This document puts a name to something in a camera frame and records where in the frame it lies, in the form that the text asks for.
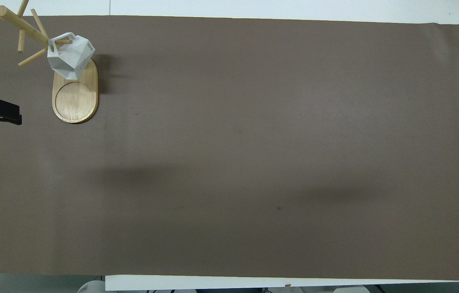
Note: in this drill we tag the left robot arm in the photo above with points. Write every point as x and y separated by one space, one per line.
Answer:
91 287

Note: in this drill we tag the wooden cup rack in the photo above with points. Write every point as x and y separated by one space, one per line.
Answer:
75 95

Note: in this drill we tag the white faceted cup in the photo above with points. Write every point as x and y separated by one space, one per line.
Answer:
70 59

